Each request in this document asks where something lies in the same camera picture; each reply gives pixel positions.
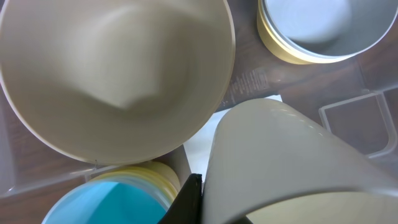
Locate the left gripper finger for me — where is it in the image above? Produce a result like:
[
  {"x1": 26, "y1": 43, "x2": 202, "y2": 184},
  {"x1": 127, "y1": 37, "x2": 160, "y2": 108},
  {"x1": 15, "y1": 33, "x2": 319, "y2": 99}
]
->
[{"x1": 158, "y1": 174, "x2": 202, "y2": 224}]

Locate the blue cup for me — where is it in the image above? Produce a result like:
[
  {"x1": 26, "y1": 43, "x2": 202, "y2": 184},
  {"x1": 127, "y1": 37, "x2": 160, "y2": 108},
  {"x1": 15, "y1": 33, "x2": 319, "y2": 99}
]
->
[{"x1": 42, "y1": 175, "x2": 175, "y2": 224}]

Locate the pale green cup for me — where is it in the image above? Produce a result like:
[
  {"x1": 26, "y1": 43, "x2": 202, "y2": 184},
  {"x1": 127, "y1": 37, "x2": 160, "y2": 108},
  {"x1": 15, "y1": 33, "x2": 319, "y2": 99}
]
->
[{"x1": 201, "y1": 99, "x2": 397, "y2": 223}]

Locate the beige large bowl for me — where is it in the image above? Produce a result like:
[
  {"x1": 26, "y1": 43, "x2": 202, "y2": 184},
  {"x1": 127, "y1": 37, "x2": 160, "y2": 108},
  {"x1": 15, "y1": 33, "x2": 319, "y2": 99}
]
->
[{"x1": 1, "y1": 0, "x2": 236, "y2": 165}]

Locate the yellow small bowl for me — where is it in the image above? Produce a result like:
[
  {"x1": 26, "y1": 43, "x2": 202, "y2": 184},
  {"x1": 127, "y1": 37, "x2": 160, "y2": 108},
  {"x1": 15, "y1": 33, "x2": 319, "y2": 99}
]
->
[{"x1": 257, "y1": 7, "x2": 310, "y2": 65}]

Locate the white small bowl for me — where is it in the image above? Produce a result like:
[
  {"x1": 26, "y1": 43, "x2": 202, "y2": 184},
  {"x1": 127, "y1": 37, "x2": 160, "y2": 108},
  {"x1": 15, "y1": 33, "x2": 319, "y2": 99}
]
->
[{"x1": 259, "y1": 0, "x2": 359, "y2": 63}]

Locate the grey small bowl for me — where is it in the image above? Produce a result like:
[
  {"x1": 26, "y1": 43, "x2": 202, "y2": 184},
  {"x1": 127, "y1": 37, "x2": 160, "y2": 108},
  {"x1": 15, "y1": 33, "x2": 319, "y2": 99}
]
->
[{"x1": 262, "y1": 0, "x2": 397, "y2": 58}]

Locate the yellow cup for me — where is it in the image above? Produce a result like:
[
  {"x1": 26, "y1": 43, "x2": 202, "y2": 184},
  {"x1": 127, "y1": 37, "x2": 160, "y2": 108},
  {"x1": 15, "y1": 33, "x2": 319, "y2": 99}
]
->
[
  {"x1": 136, "y1": 161, "x2": 181, "y2": 194},
  {"x1": 91, "y1": 166, "x2": 178, "y2": 206}
]

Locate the clear plastic storage bin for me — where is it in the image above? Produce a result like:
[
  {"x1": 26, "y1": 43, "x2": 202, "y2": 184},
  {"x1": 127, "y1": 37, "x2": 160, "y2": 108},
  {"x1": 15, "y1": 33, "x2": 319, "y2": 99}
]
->
[{"x1": 1, "y1": 1, "x2": 397, "y2": 198}]

